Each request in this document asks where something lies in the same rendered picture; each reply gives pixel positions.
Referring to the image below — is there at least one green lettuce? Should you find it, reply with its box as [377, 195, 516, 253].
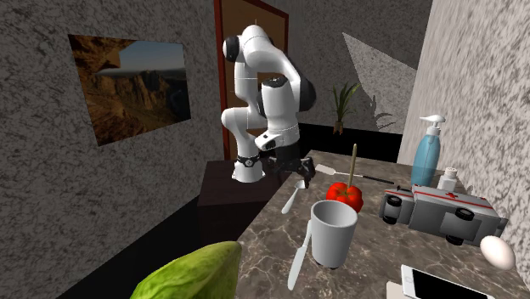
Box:
[128, 240, 244, 299]

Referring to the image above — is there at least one white smartphone with black screen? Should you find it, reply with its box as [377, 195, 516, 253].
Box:
[400, 263, 494, 299]

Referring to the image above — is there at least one white knife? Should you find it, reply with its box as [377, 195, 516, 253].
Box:
[286, 219, 313, 291]

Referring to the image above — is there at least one green potted plant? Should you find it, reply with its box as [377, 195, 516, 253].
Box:
[330, 82, 362, 136]

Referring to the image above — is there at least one dark robot stand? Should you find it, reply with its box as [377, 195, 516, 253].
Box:
[196, 158, 292, 250]

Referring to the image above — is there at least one beige flat board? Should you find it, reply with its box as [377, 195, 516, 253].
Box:
[386, 280, 409, 299]

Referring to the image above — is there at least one white spatula with black handle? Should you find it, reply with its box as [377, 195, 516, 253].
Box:
[314, 163, 396, 186]

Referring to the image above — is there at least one white spoon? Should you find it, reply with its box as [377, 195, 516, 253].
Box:
[280, 179, 307, 215]

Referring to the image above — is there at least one brown door with red frame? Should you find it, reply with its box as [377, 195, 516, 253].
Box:
[212, 0, 290, 161]

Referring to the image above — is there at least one red bell pepper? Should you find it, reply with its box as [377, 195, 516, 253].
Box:
[324, 182, 365, 214]

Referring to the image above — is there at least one canyon landscape wall picture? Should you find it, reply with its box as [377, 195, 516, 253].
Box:
[67, 33, 193, 147]

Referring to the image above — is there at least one blue soap pump bottle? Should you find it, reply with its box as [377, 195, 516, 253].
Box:
[410, 114, 447, 188]

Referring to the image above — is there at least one wooden stick utensil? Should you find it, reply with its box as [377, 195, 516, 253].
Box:
[347, 143, 358, 189]

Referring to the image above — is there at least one white egg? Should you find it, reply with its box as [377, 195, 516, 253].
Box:
[479, 234, 517, 272]

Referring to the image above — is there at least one white cup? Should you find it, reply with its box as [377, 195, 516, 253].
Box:
[309, 199, 359, 270]

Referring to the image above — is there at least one small white shaker bottle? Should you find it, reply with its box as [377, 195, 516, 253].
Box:
[437, 166, 459, 193]

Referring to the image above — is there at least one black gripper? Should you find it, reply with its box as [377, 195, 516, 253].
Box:
[264, 142, 317, 189]

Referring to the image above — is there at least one grey toy ambulance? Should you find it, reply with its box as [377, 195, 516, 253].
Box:
[378, 184, 510, 246]

